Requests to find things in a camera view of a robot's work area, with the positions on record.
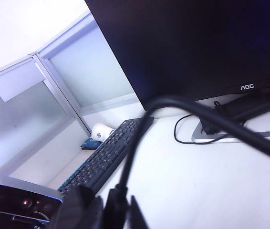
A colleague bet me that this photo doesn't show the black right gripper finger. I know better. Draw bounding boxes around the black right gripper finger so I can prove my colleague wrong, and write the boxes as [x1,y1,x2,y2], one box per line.
[128,195,150,229]

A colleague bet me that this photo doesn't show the white desk riser board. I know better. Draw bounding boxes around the white desk riser board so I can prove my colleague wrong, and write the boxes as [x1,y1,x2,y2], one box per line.
[57,97,270,229]

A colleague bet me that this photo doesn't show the white paper label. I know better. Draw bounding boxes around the white paper label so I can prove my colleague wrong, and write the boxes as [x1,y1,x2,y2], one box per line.
[0,59,46,104]

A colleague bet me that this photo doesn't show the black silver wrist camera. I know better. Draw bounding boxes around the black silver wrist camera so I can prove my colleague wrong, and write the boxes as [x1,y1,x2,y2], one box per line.
[0,184,63,217]

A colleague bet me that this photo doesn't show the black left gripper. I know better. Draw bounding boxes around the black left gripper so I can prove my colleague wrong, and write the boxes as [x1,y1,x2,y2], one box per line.
[0,185,105,229]

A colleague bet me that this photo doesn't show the black computer keyboard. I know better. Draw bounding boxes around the black computer keyboard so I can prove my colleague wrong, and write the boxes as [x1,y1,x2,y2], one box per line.
[57,116,155,199]

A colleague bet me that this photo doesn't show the black data cable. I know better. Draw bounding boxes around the black data cable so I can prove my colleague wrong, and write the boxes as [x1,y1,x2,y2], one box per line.
[103,94,270,229]

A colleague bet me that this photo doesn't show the black power adapter brick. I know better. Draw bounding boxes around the black power adapter brick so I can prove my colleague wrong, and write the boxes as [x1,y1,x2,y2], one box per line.
[220,87,270,120]

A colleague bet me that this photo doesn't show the small blue flat item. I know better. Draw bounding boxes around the small blue flat item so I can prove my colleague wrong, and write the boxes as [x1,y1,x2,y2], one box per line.
[80,137,103,151]

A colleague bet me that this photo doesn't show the black AOC computer monitor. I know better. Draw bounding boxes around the black AOC computer monitor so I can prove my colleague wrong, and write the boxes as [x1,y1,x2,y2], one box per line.
[84,0,270,144]

